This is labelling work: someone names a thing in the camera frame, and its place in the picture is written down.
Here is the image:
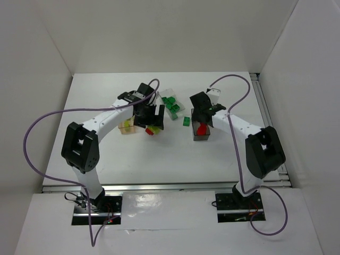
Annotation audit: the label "purple cable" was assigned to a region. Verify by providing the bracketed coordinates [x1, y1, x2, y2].
[208, 74, 289, 236]
[23, 78, 160, 248]

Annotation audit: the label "aluminium rail right side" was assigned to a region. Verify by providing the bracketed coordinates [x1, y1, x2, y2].
[250, 73, 290, 182]

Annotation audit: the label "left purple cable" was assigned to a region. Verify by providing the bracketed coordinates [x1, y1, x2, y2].
[23, 78, 160, 248]

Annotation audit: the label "grey transparent container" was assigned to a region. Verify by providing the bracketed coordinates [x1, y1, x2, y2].
[192, 121, 210, 141]

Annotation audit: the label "aluminium rail front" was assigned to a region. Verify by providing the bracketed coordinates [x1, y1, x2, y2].
[41, 181, 293, 194]

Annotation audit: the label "small dark green lego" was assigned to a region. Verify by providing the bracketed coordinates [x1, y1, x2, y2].
[167, 97, 176, 104]

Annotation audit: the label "green sloped lego brick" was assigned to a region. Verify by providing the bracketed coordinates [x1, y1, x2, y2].
[183, 116, 191, 126]

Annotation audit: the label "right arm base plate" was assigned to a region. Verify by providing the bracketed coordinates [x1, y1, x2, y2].
[211, 192, 266, 223]

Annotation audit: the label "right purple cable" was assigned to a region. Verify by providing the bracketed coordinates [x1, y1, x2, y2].
[208, 74, 289, 236]

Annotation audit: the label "lime lego on stack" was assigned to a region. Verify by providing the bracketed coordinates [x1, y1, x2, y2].
[148, 126, 161, 134]

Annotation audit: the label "orange transparent container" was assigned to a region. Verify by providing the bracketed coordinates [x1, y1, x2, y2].
[118, 116, 135, 135]

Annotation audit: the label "aluminium rail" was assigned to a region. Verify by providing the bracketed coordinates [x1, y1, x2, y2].
[250, 73, 290, 182]
[41, 181, 293, 194]

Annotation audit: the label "red legos in grey bin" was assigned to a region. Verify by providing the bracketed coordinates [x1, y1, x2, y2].
[197, 123, 208, 136]

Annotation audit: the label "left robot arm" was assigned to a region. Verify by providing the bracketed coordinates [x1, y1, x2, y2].
[61, 83, 165, 208]

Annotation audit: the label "green flat long lego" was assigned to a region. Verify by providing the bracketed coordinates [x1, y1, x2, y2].
[166, 104, 180, 114]

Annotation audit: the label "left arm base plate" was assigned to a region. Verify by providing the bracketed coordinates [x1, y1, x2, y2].
[64, 192, 123, 226]

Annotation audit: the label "red curved lego brick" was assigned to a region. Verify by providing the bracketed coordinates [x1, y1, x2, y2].
[145, 128, 154, 135]

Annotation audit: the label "clear transparent container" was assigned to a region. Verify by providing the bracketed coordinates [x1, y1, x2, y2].
[158, 89, 185, 121]

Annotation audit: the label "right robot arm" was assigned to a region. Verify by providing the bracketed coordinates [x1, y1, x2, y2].
[190, 91, 286, 198]

